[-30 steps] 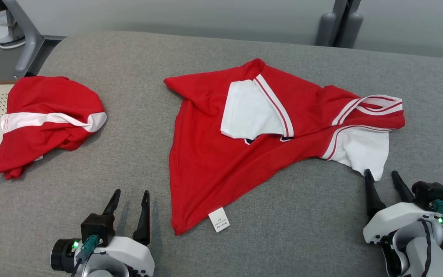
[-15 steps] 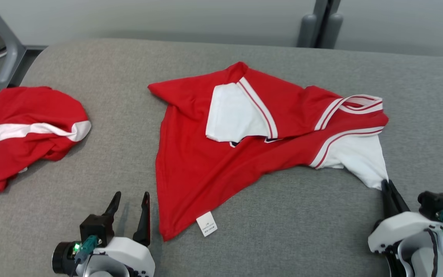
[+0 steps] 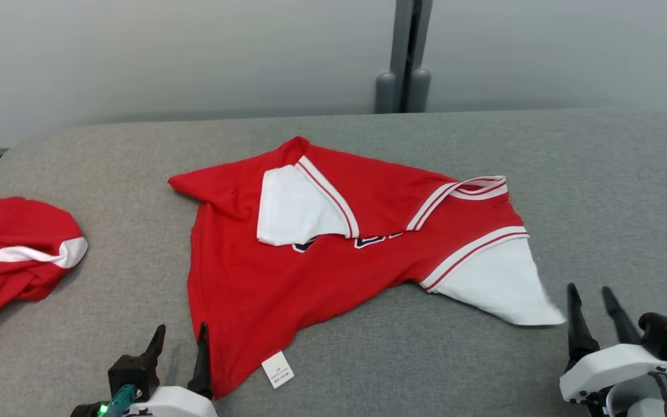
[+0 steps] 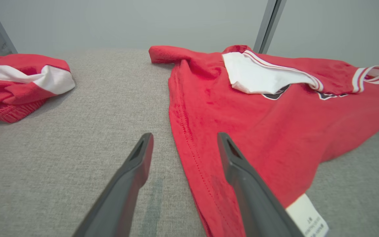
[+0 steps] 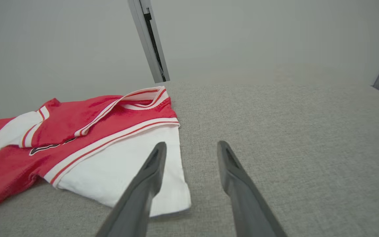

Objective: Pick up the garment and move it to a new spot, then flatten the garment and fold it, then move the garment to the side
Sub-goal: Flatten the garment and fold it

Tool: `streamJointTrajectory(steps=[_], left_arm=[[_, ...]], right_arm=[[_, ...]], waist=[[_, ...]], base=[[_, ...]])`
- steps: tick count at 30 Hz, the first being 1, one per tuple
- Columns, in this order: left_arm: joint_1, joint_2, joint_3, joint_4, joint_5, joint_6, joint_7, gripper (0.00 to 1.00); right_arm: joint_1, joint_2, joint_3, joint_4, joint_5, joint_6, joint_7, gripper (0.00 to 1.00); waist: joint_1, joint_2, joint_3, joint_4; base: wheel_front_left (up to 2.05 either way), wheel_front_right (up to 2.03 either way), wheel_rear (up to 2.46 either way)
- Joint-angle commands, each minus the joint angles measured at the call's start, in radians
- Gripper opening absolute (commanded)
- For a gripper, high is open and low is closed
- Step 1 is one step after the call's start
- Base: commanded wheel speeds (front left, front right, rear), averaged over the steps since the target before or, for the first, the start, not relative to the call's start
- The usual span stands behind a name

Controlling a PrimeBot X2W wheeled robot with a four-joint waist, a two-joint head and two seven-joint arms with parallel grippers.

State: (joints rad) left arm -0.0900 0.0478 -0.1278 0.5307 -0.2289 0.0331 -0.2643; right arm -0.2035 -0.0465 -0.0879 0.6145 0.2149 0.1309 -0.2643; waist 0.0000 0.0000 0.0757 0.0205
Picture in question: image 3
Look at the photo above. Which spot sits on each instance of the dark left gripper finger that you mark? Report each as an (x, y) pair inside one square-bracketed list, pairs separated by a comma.
[(202, 370), (157, 344)]

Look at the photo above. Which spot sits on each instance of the red shirt white sleeves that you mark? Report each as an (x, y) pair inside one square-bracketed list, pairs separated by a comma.
[(264, 289)]

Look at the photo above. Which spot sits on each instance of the grey metal partition post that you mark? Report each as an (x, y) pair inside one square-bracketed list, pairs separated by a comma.
[(403, 35)]

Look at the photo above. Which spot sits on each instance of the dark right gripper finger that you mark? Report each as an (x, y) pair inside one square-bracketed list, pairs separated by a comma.
[(620, 318), (578, 336)]

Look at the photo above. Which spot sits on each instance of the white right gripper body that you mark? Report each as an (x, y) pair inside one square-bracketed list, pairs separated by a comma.
[(605, 365)]

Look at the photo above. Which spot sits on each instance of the grey cylindrical post cap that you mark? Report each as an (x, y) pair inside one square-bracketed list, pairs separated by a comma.
[(385, 92), (420, 90)]

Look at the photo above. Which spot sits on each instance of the red shorts white stripe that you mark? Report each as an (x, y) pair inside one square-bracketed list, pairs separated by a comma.
[(9, 226)]

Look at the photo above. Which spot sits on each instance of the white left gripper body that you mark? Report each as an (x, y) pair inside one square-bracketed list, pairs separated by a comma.
[(177, 405)]

